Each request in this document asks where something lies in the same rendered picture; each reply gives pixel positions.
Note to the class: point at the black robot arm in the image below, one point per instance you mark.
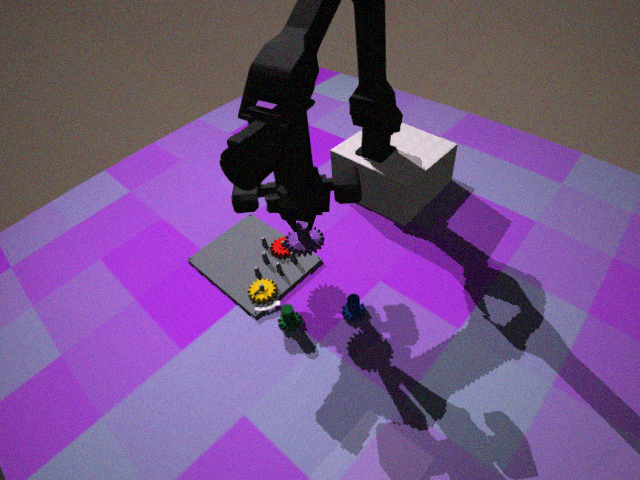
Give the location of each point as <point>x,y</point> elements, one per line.
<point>284,73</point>

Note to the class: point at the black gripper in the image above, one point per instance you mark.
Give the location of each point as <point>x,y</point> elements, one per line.
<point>345,182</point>

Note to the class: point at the green gear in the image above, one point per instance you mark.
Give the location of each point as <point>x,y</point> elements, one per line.
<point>289,319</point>

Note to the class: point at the white curved arrow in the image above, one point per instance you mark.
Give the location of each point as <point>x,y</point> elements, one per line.
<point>276,303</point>

